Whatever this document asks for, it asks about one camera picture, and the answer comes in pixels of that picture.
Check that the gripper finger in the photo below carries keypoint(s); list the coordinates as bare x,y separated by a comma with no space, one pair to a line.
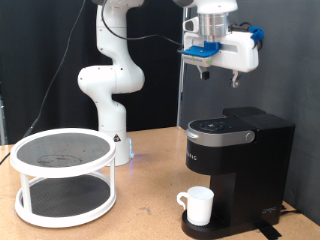
235,79
203,72

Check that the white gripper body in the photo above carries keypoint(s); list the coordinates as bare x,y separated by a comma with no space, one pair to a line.
238,50

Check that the black Keurig coffee machine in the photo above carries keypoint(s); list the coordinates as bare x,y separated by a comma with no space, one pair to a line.
250,173

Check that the white mug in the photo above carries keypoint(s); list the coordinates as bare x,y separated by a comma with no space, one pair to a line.
199,206

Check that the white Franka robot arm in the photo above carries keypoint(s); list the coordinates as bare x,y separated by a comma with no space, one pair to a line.
110,80

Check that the silver vertical pole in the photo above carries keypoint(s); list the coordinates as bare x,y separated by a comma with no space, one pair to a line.
181,93

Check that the black tape strip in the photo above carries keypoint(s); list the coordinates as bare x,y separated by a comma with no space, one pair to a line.
268,231

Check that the white two-tier turntable stand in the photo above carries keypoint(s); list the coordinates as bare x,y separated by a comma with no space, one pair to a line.
63,168

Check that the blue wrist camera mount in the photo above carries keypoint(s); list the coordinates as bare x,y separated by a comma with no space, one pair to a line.
200,53

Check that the grey metal frame post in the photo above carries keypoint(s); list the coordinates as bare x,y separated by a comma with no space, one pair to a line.
1,123

